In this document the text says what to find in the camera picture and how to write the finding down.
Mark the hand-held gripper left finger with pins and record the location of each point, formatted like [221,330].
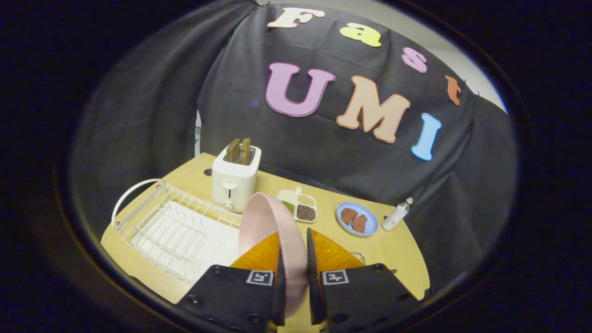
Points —
[279,296]

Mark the small white bottle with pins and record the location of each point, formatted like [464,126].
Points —
[395,215]

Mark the blue plate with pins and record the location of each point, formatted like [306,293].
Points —
[344,226]

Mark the brown meat piece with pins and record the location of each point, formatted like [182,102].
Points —
[360,224]
[348,215]

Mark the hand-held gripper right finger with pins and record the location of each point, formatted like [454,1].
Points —
[314,296]

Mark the pink plate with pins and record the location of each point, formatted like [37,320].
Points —
[266,217]

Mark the white divided grain tray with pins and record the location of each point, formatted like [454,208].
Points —
[300,206]

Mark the black backdrop cloth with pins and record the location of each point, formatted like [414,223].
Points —
[323,152]

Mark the white drain tray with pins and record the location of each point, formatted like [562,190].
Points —
[194,240]

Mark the white toaster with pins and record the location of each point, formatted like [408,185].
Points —
[233,180]

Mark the brown toast slice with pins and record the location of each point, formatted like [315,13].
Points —
[232,150]
[245,151]

